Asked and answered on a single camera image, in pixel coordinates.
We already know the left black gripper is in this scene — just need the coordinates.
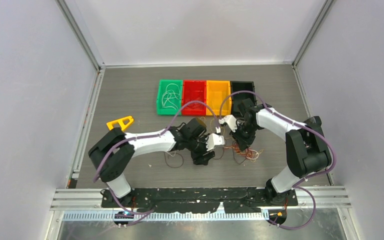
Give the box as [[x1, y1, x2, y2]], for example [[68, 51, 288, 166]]
[[186, 134, 215, 165]]

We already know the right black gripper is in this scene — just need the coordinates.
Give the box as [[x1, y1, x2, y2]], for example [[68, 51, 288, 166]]
[[229, 121, 261, 151]]

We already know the coloured wire bundle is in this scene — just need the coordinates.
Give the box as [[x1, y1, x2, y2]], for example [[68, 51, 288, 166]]
[[223, 142, 264, 166]]

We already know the red wire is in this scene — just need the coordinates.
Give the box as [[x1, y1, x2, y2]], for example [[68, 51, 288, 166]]
[[185, 99, 205, 115]]

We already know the white wire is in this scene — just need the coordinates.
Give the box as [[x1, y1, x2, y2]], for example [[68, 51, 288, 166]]
[[160, 82, 183, 110]]

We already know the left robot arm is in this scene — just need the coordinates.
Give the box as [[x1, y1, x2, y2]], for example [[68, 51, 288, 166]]
[[87, 117, 216, 207]]

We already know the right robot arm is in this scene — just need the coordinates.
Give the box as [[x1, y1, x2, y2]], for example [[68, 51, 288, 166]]
[[230, 98, 332, 205]]

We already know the black plastic bin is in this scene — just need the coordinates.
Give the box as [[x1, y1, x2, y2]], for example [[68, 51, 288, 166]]
[[230, 81, 257, 117]]

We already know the yellow plastic bin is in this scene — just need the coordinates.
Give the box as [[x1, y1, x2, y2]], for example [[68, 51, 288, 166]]
[[206, 80, 232, 116]]

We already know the green plastic bin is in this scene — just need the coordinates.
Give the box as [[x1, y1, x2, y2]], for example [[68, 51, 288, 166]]
[[156, 79, 183, 116]]

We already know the red plastic bin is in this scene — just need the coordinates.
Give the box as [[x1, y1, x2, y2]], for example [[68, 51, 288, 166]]
[[181, 79, 207, 116]]

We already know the black clear-topped device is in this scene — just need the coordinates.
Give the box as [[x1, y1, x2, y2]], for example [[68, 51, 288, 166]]
[[304, 115, 322, 131]]

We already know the yellow triangular plastic piece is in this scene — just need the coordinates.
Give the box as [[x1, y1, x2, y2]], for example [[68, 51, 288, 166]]
[[106, 115, 135, 131]]

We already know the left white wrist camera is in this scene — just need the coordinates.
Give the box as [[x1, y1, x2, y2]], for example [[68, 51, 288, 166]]
[[205, 127, 225, 152]]

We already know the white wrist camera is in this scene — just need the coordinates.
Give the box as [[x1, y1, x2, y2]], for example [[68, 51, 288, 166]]
[[205, 127, 225, 152], [218, 114, 238, 133]]

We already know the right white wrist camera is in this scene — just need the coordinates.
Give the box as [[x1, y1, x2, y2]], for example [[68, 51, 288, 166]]
[[218, 114, 238, 133]]

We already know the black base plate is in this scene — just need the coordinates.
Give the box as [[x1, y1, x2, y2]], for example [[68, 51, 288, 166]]
[[100, 186, 298, 214]]

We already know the slotted cable duct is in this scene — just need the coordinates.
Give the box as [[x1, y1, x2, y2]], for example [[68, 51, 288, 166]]
[[62, 209, 275, 222]]

